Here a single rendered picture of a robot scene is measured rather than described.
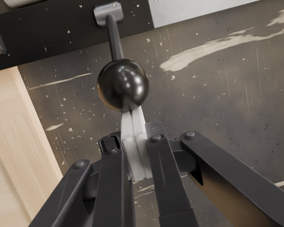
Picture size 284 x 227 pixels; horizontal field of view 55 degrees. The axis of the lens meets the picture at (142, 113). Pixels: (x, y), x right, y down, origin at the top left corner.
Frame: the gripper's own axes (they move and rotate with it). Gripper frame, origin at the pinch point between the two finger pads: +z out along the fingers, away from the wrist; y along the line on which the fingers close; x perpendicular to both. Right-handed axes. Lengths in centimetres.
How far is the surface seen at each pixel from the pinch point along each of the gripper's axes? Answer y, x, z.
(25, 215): -18.8, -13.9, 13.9
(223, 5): 11.3, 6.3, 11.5
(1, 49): -10.9, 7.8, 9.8
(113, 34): 0.0, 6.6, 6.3
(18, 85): -12.4, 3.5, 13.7
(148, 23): 3.4, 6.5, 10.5
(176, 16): 6.4, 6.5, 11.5
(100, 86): -1.5, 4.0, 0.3
